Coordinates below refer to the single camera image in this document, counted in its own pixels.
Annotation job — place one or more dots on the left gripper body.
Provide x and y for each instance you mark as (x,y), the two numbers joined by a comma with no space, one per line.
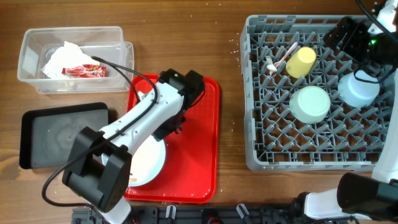
(170,126)

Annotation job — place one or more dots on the light blue plate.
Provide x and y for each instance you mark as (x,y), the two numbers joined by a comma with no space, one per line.
(147,162)

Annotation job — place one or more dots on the red snack wrapper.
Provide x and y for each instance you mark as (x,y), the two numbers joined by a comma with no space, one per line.
(85,71)

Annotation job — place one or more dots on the white plastic fork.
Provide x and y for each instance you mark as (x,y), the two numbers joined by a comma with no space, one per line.
(270,65)

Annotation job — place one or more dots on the white napkin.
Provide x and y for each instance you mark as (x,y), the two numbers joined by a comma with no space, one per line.
(68,56)

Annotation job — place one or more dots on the green bowl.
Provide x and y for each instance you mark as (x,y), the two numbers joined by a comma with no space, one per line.
(310,104)

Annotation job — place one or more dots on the yellow plastic cup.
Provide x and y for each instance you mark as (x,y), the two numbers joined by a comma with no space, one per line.
(301,62)

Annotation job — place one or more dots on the light blue small bowl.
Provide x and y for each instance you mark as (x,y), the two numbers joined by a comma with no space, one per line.
(358,90)

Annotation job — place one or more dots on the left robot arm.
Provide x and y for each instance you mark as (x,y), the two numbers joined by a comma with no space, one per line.
(100,161)

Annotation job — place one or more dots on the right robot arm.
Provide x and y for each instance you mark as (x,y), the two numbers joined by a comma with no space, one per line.
(357,197)

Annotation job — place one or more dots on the grey dishwasher rack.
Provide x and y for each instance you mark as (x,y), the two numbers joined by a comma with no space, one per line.
(348,138)

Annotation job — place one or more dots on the red serving tray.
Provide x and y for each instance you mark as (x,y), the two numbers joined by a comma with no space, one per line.
(189,172)

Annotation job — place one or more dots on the black tray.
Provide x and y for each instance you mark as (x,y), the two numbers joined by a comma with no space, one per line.
(47,135)

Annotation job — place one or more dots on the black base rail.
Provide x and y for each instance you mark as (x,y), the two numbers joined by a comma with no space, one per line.
(266,214)

